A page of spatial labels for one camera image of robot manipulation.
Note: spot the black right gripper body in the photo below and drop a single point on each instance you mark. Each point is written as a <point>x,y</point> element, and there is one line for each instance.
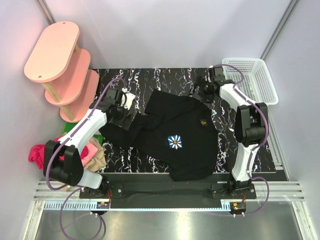
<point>204,89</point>

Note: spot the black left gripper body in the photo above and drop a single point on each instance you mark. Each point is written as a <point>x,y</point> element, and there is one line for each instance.
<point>121,119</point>

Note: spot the black t shirt flower print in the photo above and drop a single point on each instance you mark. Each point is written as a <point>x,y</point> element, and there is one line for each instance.
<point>176,130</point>

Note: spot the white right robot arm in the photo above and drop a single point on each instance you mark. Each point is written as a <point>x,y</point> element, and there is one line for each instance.
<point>251,128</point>

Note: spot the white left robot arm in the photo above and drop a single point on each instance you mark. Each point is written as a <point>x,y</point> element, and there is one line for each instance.
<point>62,162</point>

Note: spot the light pink t shirt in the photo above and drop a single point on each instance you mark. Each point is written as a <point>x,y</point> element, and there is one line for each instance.
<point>91,150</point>

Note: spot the white plastic basket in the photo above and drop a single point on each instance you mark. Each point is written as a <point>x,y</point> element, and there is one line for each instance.
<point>257,83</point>

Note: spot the beige t shirt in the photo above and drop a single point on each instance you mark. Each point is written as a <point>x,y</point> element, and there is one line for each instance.
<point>98,161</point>

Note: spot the green plastic folder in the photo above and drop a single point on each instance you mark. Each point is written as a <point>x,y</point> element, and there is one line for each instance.
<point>67,127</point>

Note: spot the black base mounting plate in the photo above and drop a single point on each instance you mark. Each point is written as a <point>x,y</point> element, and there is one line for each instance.
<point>151,191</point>

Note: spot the pink three-tier shelf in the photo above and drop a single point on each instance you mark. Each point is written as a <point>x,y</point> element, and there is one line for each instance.
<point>63,69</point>

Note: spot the magenta red t shirt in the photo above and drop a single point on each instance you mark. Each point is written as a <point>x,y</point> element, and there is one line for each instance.
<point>37,154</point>

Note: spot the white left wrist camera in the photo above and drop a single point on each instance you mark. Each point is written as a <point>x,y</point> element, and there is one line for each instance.
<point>128,98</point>

